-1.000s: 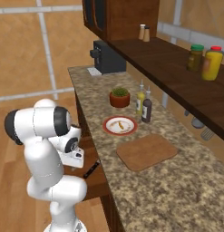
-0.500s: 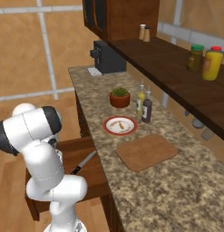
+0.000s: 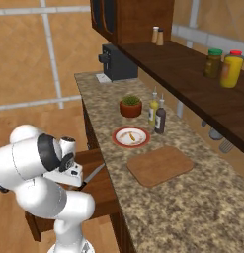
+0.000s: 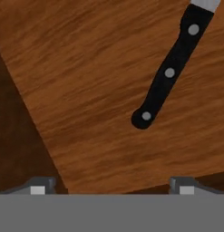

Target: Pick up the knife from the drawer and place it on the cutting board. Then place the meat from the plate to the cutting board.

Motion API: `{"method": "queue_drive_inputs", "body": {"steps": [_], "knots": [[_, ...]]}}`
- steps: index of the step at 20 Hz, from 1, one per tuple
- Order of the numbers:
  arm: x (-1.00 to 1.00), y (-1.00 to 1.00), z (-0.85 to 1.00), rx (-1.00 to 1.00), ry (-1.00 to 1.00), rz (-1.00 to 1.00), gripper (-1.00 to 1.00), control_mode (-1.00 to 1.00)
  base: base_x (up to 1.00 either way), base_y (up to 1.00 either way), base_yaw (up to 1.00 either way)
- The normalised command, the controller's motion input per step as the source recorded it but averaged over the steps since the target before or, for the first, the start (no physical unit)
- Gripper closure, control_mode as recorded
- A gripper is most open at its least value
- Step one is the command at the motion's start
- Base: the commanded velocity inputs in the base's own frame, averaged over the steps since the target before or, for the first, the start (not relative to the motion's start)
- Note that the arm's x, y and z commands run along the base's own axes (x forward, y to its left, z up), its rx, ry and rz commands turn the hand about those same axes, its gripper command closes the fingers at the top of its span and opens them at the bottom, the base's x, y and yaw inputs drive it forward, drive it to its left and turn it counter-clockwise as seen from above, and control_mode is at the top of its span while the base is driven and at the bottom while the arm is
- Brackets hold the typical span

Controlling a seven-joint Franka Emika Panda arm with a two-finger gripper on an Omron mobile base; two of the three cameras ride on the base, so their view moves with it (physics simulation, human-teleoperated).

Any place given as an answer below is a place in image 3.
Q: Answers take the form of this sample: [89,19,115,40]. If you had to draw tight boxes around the silver knife with black handle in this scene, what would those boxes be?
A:
[67,162,106,192]

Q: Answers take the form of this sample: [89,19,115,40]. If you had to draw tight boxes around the open wooden drawer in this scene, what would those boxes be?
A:
[24,147,120,243]

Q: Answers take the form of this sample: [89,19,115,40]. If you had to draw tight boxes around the white plate with red rim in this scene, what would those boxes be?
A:
[112,126,151,149]

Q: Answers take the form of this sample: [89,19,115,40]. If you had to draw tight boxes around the dark wooden wall cupboard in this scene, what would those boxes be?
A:
[89,0,176,46]

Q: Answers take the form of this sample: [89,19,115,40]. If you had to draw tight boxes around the yellow oil bottle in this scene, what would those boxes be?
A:
[147,86,160,127]

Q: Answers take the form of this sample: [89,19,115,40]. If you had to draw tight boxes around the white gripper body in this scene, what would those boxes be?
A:
[43,161,84,188]

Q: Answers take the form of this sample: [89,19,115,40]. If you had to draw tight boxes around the dark sauce bottle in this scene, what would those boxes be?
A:
[154,93,167,135]

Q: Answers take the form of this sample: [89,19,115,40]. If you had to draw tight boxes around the strip of meat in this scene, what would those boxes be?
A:
[126,131,137,143]

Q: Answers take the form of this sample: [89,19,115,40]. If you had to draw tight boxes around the hanging grey ladle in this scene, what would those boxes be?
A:
[208,127,224,141]

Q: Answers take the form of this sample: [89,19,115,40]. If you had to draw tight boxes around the hanging grey spatula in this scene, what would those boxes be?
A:
[218,138,235,154]

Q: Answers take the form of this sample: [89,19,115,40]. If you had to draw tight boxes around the green-lidded jar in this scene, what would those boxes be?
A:
[203,47,224,79]

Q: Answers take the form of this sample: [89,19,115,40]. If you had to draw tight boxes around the dark wooden base cabinets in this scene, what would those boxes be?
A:
[81,98,138,253]

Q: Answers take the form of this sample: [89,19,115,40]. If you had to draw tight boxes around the green plant in red pot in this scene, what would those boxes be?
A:
[119,94,143,119]

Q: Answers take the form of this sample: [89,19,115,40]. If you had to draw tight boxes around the pale shaker with dark cap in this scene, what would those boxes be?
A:
[155,28,165,46]

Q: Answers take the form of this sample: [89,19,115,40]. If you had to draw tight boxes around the wooden cutting board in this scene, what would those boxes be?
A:
[126,145,195,189]

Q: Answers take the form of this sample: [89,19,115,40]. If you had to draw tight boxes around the pale shaker with light cap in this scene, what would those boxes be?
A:
[150,26,160,44]

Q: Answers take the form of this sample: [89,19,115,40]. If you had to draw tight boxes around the black coffee machine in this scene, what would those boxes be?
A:
[98,43,139,83]

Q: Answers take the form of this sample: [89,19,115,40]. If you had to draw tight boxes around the dark wooden shelf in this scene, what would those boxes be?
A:
[117,40,244,157]

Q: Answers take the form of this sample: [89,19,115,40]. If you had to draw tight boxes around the yellow jar with red lid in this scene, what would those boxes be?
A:
[219,49,244,89]

